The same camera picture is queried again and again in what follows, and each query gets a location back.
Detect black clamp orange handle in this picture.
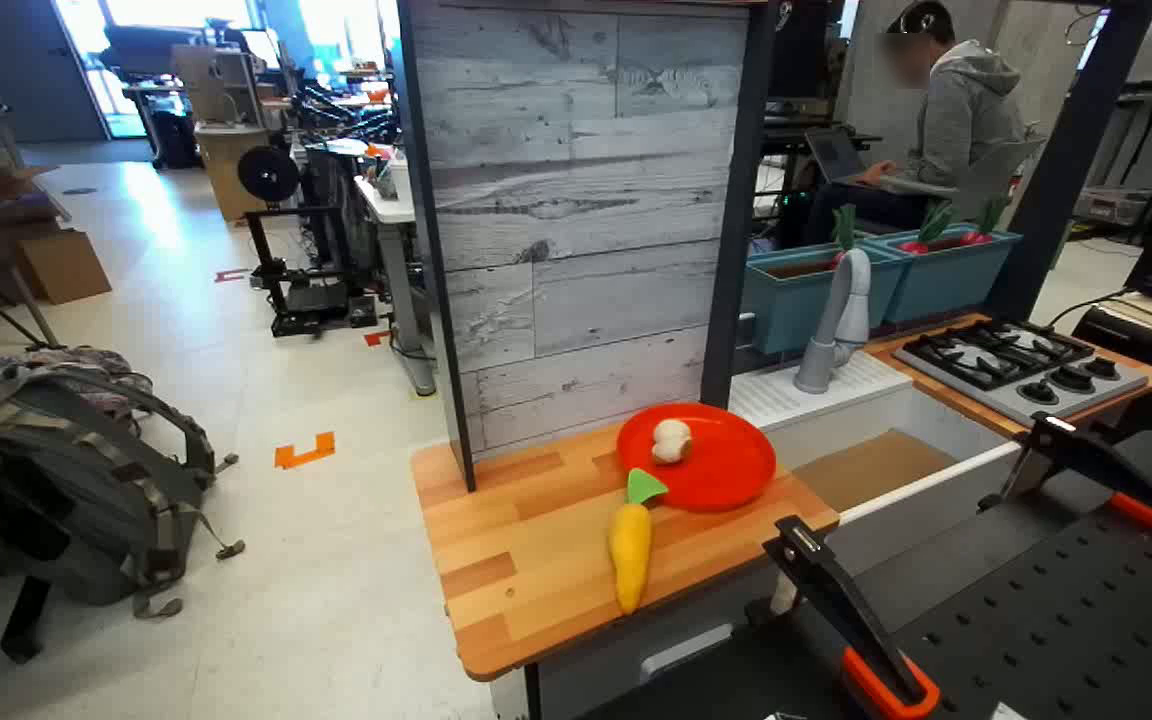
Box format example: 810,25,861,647
761,514,946,720
997,413,1152,544

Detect yellow carrot plush green leaves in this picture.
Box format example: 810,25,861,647
605,462,671,614

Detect toy gas stove black grates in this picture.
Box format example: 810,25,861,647
895,315,1152,428

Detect black diagonal frame beam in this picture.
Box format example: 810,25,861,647
986,0,1152,322

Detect grey backpack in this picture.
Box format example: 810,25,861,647
0,340,246,623

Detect white wood-grain backdrop panel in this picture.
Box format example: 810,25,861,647
413,0,751,462

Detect orange floor tape mark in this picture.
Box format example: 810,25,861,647
271,428,341,472

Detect black disc stand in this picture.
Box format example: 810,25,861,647
237,135,380,340

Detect black pegboard robot table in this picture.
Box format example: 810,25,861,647
570,422,1152,720

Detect white mushroom plush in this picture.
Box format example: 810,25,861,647
646,414,694,467

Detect dark laptop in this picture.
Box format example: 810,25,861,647
800,125,954,204

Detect wooden stove counter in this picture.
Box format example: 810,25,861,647
867,311,1152,444

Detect black frame post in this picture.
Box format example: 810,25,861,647
698,0,779,413
393,0,479,496

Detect white desk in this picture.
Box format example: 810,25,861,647
350,155,440,401

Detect blue planter bin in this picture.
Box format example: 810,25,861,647
867,229,1025,332
740,234,895,361

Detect white toy sink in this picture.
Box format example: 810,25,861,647
729,350,1026,537

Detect grey toy faucet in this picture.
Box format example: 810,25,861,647
793,245,877,401

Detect red round plate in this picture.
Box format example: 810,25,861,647
611,401,779,514

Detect person in grey hoodie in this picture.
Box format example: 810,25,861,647
853,0,1048,245

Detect brown cardboard box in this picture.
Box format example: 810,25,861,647
9,224,115,306

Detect wooden butcher block counter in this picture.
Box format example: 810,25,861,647
408,420,845,683

